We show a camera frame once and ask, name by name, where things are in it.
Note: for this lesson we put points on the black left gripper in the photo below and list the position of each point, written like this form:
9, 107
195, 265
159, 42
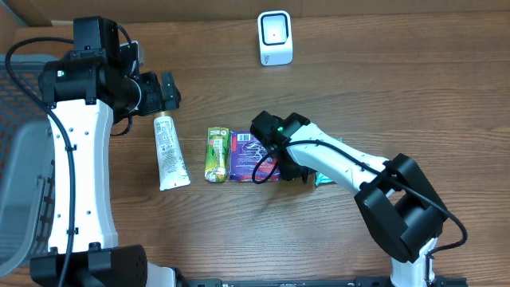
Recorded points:
158, 102

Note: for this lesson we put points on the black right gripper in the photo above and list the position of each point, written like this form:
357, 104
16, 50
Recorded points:
294, 172

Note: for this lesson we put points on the teal wet wipes pack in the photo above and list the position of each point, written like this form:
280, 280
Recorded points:
322, 179

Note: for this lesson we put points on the purple sanitary pad pack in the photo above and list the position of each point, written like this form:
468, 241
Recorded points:
245, 152

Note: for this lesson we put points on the green yellow snack pouch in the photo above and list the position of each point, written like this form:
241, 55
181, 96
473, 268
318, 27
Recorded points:
217, 155

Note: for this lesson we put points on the white tube with gold cap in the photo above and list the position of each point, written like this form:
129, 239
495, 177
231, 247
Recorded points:
172, 167

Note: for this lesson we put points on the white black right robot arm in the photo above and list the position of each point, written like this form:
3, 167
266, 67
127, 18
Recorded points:
402, 211

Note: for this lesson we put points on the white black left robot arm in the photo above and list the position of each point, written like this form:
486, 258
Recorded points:
94, 86

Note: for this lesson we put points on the white barcode scanner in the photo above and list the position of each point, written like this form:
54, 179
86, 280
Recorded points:
275, 38

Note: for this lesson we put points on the dark grey plastic basket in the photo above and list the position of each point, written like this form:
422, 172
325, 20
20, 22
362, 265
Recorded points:
27, 170

